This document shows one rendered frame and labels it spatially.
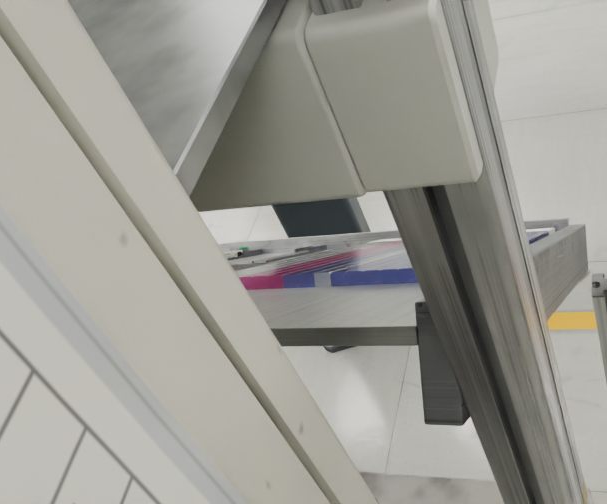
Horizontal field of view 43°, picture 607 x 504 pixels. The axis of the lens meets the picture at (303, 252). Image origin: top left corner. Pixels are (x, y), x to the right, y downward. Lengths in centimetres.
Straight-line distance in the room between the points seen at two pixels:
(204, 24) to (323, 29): 4
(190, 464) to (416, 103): 13
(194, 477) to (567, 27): 272
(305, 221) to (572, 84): 114
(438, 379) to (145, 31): 22
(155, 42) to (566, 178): 202
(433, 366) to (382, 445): 141
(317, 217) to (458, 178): 146
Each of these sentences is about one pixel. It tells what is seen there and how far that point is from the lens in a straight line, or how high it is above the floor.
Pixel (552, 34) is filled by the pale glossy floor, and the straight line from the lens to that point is 282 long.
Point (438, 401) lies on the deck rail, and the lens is 39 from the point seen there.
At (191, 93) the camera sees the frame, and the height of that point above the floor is 139.
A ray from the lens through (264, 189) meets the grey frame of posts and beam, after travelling 28.
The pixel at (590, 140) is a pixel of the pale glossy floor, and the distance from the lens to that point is 234.
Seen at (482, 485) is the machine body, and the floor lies 62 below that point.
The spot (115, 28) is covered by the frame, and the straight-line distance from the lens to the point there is 28.
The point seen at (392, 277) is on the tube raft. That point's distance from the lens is 59.
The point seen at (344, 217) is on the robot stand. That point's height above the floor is 38.
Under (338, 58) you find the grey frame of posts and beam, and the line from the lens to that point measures 24.
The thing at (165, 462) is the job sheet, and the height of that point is 137.
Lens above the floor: 148
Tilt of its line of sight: 41 degrees down
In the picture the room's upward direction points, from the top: 27 degrees counter-clockwise
